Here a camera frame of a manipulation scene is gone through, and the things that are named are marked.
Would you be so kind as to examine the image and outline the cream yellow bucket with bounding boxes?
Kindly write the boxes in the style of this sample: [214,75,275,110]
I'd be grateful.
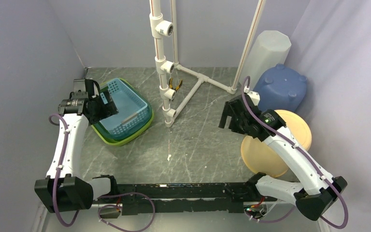
[241,110,312,178]

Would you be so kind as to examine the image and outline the teal perforated plastic basket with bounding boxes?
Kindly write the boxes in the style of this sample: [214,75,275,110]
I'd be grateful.
[92,78,151,142]

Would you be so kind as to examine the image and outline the blue and cream bucket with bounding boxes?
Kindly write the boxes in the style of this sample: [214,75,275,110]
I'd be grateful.
[253,64,308,112]

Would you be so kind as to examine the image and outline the white octagonal plastic container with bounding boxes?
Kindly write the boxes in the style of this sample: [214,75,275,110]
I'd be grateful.
[239,30,292,89]

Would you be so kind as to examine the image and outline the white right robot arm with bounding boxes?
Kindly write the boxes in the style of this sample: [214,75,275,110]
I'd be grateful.
[218,93,349,229]

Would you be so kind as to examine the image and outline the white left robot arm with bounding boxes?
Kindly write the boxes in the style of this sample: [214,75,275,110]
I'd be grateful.
[34,79,120,213]

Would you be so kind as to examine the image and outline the green plastic tray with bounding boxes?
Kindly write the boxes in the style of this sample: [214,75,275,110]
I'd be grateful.
[89,78,155,147]

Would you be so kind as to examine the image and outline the black base bar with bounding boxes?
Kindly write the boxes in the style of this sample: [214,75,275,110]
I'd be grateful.
[94,182,276,216]

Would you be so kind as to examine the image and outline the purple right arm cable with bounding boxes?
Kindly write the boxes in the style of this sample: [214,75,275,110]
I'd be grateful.
[240,76,349,230]

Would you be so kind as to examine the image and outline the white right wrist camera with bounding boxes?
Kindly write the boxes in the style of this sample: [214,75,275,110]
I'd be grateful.
[246,91,260,106]

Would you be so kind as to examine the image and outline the yellow handled pliers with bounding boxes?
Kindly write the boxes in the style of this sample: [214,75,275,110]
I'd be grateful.
[169,77,183,91]

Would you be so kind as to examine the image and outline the white PVC pipe frame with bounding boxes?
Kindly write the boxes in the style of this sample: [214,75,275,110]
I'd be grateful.
[148,0,268,128]

